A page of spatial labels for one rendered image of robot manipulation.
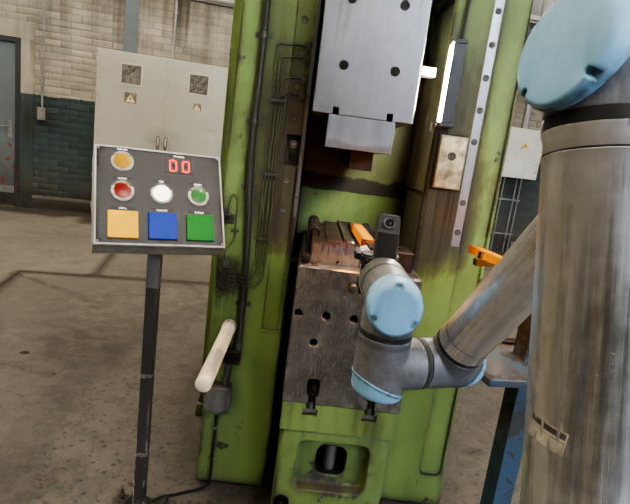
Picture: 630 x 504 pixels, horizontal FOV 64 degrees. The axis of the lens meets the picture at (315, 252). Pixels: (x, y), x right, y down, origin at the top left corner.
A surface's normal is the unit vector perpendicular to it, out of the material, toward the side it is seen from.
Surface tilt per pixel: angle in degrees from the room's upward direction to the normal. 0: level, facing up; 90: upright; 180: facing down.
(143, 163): 60
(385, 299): 86
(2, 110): 90
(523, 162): 90
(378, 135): 90
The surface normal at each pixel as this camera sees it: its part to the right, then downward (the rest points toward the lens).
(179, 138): 0.22, 0.23
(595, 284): -0.48, -0.01
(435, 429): 0.01, 0.20
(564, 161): -0.90, -0.04
